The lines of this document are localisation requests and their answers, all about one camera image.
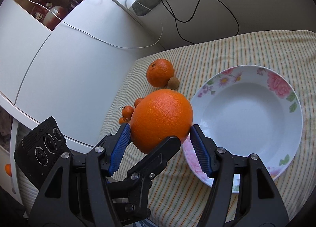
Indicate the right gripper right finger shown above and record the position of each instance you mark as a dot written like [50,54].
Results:
[259,201]

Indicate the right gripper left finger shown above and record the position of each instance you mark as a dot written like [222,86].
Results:
[75,192]

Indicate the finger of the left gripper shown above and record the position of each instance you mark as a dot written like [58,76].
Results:
[155,162]

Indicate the tiny orange kumquat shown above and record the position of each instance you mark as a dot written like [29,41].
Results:
[123,120]

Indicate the large smooth orange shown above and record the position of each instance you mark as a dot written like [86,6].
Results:
[161,114]

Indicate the medium tangerine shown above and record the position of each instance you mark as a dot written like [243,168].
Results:
[137,101]

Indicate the floral white ceramic plate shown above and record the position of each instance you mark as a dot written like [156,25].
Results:
[251,109]

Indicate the brown kiwi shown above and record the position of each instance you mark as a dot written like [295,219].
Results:
[173,83]

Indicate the large orange with stem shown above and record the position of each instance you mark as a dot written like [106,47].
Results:
[159,72]

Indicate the striped tablecloth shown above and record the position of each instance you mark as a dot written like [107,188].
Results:
[178,195]

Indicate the white cabinet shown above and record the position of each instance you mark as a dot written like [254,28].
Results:
[73,72]

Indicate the red white vase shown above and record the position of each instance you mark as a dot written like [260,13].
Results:
[48,14]

